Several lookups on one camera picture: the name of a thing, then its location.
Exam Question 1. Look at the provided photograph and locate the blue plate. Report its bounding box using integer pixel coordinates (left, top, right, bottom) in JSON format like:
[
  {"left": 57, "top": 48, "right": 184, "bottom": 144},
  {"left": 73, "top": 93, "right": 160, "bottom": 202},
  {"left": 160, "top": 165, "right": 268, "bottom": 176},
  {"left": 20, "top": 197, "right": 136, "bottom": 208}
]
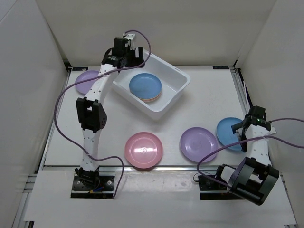
[
  {"left": 216, "top": 117, "right": 242, "bottom": 146},
  {"left": 129, "top": 73, "right": 162, "bottom": 99}
]

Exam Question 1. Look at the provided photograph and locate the orange yellow plate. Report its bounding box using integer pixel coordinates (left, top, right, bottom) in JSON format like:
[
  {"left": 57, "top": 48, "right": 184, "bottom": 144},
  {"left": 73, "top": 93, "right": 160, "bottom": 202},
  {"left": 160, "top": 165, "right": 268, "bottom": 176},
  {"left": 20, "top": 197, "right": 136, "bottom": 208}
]
[{"left": 139, "top": 91, "right": 162, "bottom": 102}]

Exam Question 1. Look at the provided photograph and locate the pink plate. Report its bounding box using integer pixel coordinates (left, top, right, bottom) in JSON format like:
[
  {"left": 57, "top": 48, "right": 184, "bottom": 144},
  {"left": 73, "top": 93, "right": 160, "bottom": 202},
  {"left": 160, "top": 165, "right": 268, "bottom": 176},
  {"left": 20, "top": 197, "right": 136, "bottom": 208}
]
[
  {"left": 142, "top": 96, "right": 161, "bottom": 103},
  {"left": 124, "top": 132, "right": 163, "bottom": 169}
]

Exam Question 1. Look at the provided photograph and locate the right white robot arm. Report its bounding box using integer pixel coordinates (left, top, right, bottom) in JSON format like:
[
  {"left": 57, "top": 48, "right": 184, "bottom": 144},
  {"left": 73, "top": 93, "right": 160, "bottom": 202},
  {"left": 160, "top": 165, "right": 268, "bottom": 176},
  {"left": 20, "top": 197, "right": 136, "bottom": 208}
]
[{"left": 213, "top": 106, "right": 279, "bottom": 206}]

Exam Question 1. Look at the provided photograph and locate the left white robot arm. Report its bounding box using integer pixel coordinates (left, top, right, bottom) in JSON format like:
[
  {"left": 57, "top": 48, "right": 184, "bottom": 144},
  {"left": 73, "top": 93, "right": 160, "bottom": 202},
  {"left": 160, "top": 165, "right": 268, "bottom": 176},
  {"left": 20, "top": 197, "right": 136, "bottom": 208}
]
[{"left": 76, "top": 34, "right": 144, "bottom": 190}]

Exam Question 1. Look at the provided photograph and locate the white plastic bin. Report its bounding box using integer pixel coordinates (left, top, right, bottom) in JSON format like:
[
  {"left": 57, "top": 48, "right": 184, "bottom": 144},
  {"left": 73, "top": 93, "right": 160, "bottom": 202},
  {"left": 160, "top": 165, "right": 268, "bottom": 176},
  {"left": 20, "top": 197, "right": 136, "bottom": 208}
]
[{"left": 112, "top": 54, "right": 190, "bottom": 120}]

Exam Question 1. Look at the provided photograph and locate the white table board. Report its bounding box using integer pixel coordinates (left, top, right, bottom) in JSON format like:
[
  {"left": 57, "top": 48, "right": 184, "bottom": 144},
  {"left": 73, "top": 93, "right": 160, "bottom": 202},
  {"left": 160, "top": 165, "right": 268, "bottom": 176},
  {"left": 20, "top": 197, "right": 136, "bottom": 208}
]
[{"left": 44, "top": 66, "right": 245, "bottom": 169}]

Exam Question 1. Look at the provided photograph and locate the purple plate front right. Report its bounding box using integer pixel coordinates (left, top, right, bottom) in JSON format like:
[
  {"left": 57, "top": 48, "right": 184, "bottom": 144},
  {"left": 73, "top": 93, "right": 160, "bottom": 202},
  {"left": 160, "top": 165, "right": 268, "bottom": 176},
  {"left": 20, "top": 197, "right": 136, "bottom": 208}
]
[{"left": 180, "top": 127, "right": 218, "bottom": 162}]

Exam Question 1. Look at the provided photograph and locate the purple plate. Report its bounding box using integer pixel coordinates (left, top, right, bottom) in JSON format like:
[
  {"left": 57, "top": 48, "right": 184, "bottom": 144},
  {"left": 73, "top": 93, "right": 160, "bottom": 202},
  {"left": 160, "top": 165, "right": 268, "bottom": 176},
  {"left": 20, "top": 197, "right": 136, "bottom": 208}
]
[
  {"left": 180, "top": 127, "right": 218, "bottom": 162},
  {"left": 75, "top": 70, "right": 99, "bottom": 95}
]

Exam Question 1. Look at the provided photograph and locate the purple plate back left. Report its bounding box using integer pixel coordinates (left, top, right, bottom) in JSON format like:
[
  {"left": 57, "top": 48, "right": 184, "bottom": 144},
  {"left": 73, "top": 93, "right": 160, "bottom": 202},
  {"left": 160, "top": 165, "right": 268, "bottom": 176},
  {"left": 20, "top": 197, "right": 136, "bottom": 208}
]
[{"left": 75, "top": 70, "right": 99, "bottom": 95}]

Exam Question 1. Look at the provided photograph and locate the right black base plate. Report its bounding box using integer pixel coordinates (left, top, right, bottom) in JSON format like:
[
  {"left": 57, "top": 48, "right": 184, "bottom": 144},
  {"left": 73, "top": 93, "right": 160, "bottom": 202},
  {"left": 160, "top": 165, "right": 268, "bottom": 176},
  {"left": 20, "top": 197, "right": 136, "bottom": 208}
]
[{"left": 193, "top": 175, "right": 242, "bottom": 200}]

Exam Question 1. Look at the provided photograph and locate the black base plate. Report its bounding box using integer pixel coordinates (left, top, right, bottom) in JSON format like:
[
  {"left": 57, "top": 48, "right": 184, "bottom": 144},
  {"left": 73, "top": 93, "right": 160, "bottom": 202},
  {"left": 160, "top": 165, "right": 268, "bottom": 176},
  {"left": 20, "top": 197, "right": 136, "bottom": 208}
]
[
  {"left": 70, "top": 175, "right": 115, "bottom": 199},
  {"left": 193, "top": 175, "right": 242, "bottom": 200}
]

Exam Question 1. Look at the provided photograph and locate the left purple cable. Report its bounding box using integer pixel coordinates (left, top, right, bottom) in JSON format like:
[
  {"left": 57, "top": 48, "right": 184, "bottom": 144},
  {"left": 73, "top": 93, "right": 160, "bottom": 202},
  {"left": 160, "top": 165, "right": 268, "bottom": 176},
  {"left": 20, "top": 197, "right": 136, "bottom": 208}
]
[{"left": 54, "top": 29, "right": 152, "bottom": 198}]

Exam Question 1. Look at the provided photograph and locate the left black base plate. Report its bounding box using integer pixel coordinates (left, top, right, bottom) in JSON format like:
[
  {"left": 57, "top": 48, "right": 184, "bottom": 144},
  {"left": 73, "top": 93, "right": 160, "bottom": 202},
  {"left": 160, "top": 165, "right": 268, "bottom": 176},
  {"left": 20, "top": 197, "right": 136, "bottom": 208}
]
[{"left": 70, "top": 175, "right": 115, "bottom": 199}]

